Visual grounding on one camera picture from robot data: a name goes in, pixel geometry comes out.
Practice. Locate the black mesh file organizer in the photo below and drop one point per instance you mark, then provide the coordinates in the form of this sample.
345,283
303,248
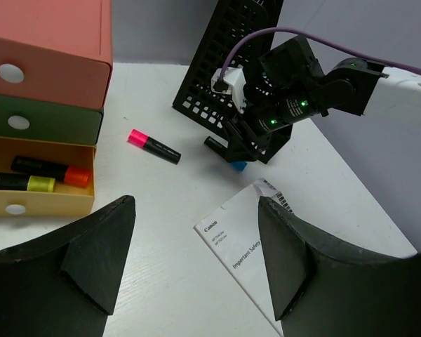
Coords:
212,92

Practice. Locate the pink top drawer box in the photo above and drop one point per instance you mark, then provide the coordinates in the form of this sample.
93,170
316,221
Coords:
56,51

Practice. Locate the green drawer box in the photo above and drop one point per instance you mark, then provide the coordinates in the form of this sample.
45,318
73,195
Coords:
36,120

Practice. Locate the Canon safety instructions booklet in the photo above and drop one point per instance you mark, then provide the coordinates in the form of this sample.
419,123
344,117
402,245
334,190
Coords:
277,238

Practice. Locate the yellow cap black highlighter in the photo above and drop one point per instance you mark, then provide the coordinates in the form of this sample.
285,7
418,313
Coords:
21,182

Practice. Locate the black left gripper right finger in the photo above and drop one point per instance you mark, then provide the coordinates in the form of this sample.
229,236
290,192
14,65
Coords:
344,281

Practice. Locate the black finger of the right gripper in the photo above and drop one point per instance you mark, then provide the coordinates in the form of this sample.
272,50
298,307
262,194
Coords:
234,137
261,147

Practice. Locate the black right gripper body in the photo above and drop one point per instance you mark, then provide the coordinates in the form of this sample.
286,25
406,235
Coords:
256,121

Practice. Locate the yellow bottom drawer box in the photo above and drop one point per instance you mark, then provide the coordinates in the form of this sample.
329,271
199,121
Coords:
65,200

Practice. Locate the blue cap black highlighter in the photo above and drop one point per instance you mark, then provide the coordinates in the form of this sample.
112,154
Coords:
234,155

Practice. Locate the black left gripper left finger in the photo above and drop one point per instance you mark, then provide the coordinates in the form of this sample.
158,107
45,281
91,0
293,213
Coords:
66,282

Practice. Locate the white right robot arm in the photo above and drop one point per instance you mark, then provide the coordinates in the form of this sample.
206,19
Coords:
295,88

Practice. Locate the orange cap black highlighter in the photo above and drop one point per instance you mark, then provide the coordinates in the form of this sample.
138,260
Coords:
67,174

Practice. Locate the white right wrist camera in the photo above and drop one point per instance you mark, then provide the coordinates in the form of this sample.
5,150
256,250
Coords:
231,83

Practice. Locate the pink cap black highlighter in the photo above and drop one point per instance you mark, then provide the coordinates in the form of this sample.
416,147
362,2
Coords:
153,146

